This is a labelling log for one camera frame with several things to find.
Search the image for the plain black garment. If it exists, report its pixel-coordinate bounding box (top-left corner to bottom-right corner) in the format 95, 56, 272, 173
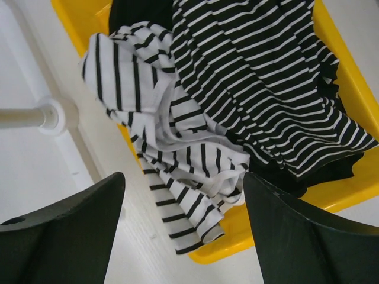
108, 0, 364, 198

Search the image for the white clothes rack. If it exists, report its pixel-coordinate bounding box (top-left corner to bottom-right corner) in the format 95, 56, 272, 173
1, 1, 101, 189

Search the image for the black white-striped tank top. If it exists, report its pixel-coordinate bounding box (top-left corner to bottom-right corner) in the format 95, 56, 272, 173
171, 1, 378, 179

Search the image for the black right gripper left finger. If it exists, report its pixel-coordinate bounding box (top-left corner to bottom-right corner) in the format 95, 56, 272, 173
1, 172, 126, 283

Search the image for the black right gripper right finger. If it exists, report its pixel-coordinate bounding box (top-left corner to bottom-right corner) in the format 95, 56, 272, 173
243, 173, 378, 283

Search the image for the yellow plastic bin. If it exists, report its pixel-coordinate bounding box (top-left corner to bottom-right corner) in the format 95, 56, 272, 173
52, 0, 378, 264

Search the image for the white black-striped tank top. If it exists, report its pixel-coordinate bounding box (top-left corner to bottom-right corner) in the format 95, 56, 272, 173
81, 22, 249, 255

